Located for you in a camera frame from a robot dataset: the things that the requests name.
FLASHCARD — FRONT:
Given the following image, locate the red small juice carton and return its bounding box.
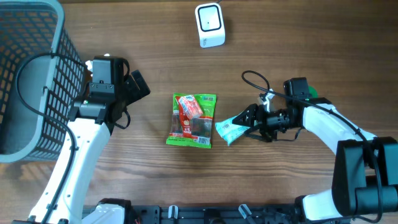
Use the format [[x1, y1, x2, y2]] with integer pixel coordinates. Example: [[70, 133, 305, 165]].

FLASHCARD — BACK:
[[178, 95, 203, 119]]

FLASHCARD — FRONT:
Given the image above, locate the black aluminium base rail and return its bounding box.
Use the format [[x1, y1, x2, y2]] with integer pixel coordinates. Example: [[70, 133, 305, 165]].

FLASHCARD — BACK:
[[121, 204, 307, 224]]

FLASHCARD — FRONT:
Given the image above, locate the white barcode scanner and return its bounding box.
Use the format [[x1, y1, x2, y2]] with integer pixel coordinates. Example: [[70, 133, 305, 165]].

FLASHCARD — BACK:
[[195, 2, 226, 49]]

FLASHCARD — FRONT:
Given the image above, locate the mint green wipes packet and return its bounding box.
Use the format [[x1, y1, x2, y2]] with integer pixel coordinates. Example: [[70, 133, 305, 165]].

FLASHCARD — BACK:
[[215, 116, 249, 146]]

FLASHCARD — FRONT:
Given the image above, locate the green gummy candy bag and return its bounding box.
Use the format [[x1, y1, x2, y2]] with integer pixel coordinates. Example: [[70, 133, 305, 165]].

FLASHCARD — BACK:
[[166, 93, 216, 149]]

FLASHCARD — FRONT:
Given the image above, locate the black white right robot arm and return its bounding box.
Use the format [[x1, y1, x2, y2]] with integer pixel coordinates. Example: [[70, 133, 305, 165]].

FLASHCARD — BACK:
[[233, 78, 397, 223]]

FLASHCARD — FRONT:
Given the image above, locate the grey plastic mesh basket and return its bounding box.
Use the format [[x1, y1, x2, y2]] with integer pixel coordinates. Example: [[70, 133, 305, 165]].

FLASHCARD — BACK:
[[1, 1, 85, 163]]

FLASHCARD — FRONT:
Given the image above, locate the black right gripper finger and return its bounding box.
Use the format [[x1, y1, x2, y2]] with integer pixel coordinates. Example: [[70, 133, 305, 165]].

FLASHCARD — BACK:
[[244, 126, 271, 142], [232, 104, 258, 126]]

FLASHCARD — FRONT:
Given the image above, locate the jar with green lid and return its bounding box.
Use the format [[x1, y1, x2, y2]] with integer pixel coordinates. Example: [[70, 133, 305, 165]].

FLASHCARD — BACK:
[[308, 86, 318, 98]]

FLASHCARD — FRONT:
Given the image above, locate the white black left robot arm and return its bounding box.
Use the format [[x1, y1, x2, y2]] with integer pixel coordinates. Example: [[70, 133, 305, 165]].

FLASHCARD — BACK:
[[21, 56, 150, 223]]

